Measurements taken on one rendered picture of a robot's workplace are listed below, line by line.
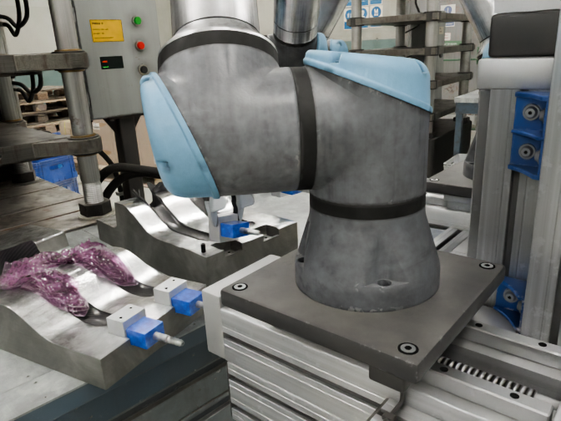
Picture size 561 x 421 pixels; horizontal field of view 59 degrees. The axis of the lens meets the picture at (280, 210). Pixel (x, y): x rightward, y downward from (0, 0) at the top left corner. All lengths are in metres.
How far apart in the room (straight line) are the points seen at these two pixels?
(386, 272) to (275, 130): 0.17
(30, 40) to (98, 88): 6.66
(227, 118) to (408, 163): 0.16
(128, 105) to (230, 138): 1.43
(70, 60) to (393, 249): 1.28
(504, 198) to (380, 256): 0.23
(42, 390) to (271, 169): 0.57
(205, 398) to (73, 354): 0.37
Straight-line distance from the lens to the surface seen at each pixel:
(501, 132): 0.63
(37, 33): 8.49
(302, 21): 0.84
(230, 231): 0.98
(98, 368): 0.82
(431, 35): 4.76
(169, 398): 1.06
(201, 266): 1.01
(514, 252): 0.67
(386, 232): 0.46
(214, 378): 1.11
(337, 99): 0.43
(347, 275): 0.47
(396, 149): 0.44
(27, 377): 0.91
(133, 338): 0.83
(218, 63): 0.44
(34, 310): 0.92
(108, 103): 1.80
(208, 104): 0.42
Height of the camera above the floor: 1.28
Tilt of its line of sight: 18 degrees down
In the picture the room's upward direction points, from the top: 3 degrees counter-clockwise
